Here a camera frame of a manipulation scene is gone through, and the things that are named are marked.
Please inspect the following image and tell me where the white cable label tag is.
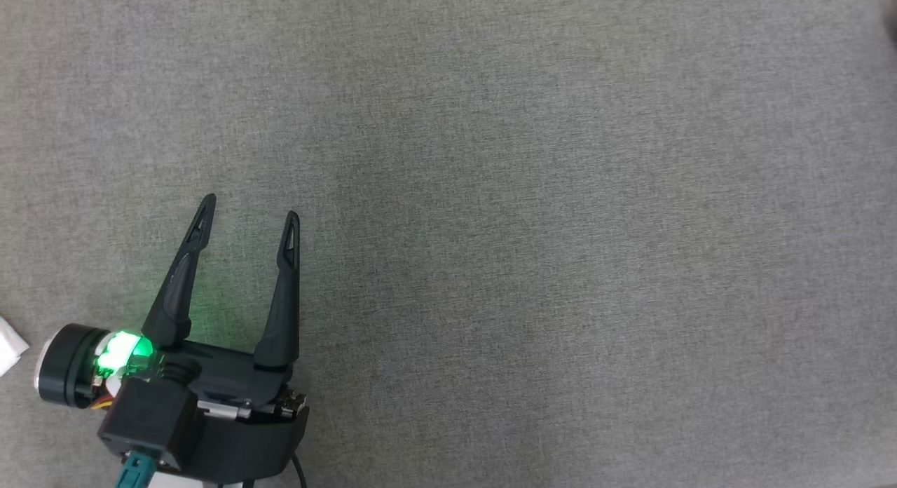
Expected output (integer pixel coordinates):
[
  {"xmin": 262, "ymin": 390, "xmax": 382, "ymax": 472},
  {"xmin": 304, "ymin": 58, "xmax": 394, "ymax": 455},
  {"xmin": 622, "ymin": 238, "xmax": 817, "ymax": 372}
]
[{"xmin": 0, "ymin": 316, "xmax": 30, "ymax": 377}]

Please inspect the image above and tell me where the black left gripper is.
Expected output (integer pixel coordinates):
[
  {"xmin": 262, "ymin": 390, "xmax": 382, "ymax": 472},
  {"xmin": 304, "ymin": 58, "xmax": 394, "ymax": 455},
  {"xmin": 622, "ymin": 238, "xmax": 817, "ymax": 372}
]
[{"xmin": 98, "ymin": 194, "xmax": 309, "ymax": 483}]

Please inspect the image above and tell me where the teal plug left camera cable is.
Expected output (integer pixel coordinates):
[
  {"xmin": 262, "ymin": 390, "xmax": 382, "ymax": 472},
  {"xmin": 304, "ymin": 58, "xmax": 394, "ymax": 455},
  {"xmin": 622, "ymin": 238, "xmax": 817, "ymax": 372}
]
[{"xmin": 114, "ymin": 452, "xmax": 156, "ymax": 488}]

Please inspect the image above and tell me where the grey fabric sofa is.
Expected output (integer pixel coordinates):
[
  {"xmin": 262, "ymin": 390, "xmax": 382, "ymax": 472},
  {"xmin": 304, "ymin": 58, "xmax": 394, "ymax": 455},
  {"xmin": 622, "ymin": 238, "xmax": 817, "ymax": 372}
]
[{"xmin": 0, "ymin": 0, "xmax": 897, "ymax": 488}]

